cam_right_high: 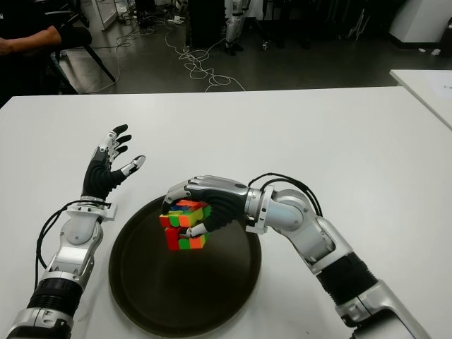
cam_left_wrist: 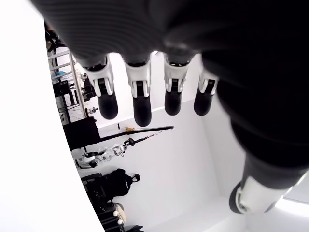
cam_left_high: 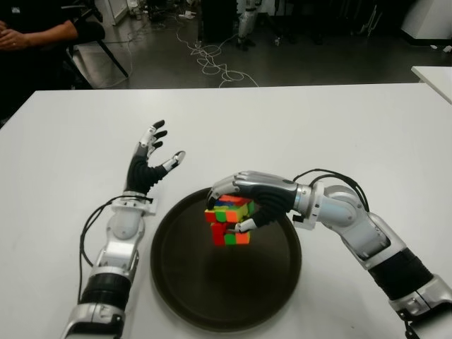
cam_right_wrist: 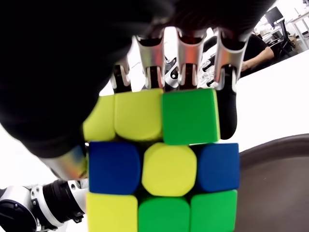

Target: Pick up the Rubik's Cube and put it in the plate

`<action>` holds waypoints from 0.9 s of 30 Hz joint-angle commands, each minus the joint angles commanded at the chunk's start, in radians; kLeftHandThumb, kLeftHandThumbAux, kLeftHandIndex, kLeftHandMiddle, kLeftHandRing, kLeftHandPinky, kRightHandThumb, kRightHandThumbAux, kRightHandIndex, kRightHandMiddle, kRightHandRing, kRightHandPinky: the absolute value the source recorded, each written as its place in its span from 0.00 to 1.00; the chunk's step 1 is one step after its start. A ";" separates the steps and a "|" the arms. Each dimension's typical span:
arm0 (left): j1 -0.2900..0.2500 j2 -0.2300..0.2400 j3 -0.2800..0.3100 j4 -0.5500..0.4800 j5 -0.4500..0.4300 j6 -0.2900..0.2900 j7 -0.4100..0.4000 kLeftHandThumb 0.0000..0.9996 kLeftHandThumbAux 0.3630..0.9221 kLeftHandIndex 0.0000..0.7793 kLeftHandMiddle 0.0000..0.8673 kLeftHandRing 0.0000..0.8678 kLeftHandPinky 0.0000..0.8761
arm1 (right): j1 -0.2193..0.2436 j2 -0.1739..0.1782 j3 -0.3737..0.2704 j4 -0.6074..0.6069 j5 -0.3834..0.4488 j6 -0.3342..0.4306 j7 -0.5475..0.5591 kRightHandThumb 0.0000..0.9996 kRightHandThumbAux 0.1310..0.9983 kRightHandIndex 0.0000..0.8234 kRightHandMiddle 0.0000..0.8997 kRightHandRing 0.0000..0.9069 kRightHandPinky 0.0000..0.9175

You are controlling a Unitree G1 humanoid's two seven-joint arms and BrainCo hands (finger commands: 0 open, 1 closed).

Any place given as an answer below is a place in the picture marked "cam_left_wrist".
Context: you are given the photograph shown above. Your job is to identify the metal shelf rack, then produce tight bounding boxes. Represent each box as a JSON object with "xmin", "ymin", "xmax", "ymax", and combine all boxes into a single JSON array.
[{"xmin": 47, "ymin": 48, "xmax": 89, "ymax": 119}]

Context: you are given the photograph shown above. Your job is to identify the white hanging humanoid robot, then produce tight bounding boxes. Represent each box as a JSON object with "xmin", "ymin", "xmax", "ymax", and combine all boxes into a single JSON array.
[{"xmin": 74, "ymin": 144, "xmax": 129, "ymax": 170}]

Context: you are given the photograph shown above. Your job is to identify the black equipment case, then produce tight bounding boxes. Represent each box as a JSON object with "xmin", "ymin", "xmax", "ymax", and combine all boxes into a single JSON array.
[{"xmin": 63, "ymin": 116, "xmax": 101, "ymax": 151}]

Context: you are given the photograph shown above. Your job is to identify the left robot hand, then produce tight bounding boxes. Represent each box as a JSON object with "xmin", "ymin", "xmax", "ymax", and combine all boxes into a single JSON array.
[{"xmin": 28, "ymin": 0, "xmax": 309, "ymax": 215}]

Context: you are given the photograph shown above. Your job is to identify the black gantry pole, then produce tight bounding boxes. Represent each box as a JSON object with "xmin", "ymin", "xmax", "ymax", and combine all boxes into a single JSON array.
[{"xmin": 98, "ymin": 125, "xmax": 175, "ymax": 143}]

